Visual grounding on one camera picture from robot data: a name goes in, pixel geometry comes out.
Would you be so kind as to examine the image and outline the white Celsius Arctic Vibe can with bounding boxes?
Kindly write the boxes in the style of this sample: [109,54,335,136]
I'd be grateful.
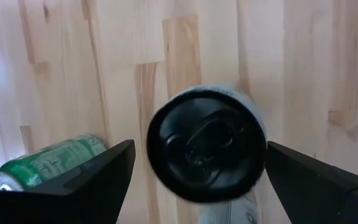
[145,83,269,205]

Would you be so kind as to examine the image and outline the green Sprite can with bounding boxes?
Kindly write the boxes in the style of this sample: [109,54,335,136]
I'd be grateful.
[0,133,108,191]

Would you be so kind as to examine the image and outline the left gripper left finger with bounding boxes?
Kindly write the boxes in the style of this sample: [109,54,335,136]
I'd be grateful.
[0,139,136,224]

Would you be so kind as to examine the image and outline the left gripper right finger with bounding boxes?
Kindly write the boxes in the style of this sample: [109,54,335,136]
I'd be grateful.
[264,140,358,224]

